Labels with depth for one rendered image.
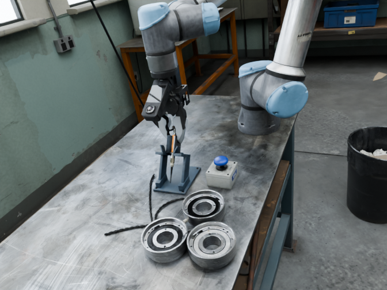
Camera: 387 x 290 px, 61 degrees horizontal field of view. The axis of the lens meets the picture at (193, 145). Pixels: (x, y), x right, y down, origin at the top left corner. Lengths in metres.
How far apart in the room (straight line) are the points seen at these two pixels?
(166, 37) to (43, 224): 0.58
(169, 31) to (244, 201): 0.46
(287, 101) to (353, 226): 1.15
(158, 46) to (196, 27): 0.10
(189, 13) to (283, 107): 0.37
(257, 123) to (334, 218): 1.03
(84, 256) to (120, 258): 0.09
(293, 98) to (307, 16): 0.21
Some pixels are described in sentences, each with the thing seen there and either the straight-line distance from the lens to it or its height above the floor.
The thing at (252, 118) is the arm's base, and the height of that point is 0.86.
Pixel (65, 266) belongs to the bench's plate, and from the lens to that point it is 0.84.
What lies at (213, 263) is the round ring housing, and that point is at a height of 0.83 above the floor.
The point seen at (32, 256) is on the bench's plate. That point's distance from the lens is 0.91.
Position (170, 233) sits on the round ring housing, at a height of 0.82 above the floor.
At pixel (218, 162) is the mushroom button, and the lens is 0.88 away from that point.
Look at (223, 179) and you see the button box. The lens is 0.89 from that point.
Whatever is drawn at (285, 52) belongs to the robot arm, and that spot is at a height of 1.09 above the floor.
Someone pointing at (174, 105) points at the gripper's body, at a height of 1.03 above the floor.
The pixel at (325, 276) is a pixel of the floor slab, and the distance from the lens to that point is 1.74.
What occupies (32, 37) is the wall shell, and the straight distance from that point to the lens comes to 2.48.
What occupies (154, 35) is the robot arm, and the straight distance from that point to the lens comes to 0.80.
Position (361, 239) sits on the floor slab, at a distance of 1.93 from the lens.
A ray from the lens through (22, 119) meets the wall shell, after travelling 2.40.
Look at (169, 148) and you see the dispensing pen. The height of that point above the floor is 0.91.
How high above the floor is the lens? 1.36
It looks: 30 degrees down
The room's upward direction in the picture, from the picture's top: 9 degrees counter-clockwise
